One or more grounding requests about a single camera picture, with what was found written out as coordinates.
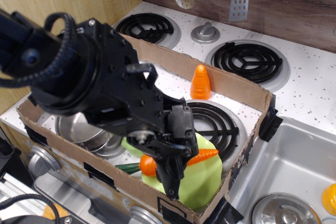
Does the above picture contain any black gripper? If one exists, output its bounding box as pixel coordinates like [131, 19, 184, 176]
[125, 97, 200, 201]

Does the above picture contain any orange toy carrot green stem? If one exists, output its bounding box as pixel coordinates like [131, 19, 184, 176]
[116, 149, 219, 177]

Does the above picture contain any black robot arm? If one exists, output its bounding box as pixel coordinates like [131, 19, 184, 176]
[1, 11, 198, 200]

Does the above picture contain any light green plastic plate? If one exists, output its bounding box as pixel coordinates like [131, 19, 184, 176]
[141, 132, 223, 213]

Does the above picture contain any small orange carrot cone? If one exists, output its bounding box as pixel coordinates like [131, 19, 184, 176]
[190, 64, 211, 100]

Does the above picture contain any light green toy vegetable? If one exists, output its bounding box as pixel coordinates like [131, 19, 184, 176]
[121, 137, 144, 157]

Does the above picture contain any lower front silver knob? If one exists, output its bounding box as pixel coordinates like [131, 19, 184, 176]
[128, 206, 162, 224]

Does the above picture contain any front right black burner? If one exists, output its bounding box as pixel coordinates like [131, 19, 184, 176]
[187, 100, 247, 164]

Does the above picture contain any black burner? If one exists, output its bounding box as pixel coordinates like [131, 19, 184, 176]
[114, 13, 181, 49]
[205, 40, 290, 93]
[187, 100, 247, 164]

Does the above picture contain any steel cooking pot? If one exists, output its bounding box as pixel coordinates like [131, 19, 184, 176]
[55, 113, 114, 153]

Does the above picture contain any steel pot lid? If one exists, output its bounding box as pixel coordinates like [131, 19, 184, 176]
[249, 193, 322, 224]

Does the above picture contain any front panel silver knob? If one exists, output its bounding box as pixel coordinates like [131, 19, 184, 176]
[28, 145, 61, 177]

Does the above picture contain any silver sink basin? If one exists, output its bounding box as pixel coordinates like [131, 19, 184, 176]
[228, 118, 335, 223]

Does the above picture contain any back silver stove knob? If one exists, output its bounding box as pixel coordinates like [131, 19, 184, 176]
[191, 22, 220, 44]

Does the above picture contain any back right black burner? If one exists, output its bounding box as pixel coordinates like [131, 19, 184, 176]
[205, 40, 290, 93]

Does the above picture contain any back left black burner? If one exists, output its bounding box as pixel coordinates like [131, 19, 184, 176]
[114, 13, 181, 49]

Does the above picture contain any yellow toy in sink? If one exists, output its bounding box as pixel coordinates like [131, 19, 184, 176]
[322, 184, 336, 216]

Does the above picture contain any hanging metal spatula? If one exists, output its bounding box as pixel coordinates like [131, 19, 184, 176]
[228, 0, 249, 23]

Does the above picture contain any black cable bottom left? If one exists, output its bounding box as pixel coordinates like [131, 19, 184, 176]
[0, 193, 60, 224]

